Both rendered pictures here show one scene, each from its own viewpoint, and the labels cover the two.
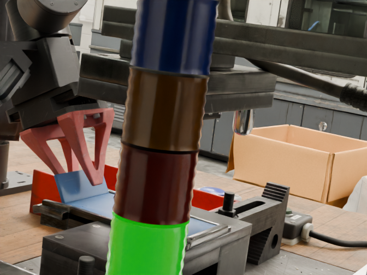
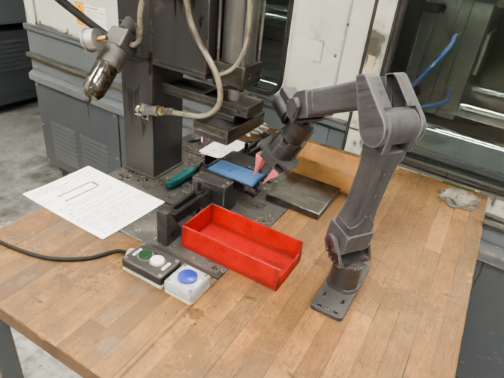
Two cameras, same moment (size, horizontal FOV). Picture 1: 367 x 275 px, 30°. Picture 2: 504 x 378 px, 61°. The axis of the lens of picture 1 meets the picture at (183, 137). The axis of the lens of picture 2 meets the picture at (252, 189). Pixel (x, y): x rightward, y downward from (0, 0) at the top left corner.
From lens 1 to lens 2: 1.68 m
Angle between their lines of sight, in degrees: 139
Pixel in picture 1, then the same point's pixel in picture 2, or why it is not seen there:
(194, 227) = (216, 166)
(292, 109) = not seen: outside the picture
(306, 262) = (145, 235)
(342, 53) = (192, 84)
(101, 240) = (245, 160)
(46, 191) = (291, 244)
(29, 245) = (282, 229)
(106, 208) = (248, 174)
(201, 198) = (202, 237)
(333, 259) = (125, 241)
